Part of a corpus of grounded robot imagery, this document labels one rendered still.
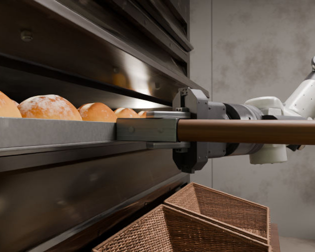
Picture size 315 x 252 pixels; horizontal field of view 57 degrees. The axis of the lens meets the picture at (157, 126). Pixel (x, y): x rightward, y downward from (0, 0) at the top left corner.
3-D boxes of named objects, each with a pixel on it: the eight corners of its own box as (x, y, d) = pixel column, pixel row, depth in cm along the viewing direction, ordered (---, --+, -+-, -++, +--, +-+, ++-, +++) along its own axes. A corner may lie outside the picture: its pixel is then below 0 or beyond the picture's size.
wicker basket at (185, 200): (160, 259, 138) (160, 200, 138) (190, 223, 190) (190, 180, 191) (271, 278, 120) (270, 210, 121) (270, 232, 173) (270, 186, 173)
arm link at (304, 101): (250, 136, 84) (289, 92, 93) (292, 163, 78) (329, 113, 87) (259, 112, 75) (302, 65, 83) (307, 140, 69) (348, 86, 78)
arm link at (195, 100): (206, 83, 39) (259, 90, 46) (163, 90, 47) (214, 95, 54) (206, 176, 39) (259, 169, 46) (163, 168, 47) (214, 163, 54)
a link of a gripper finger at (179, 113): (143, 118, 41) (177, 118, 44) (156, 117, 38) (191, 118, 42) (143, 106, 41) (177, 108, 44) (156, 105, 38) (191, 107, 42)
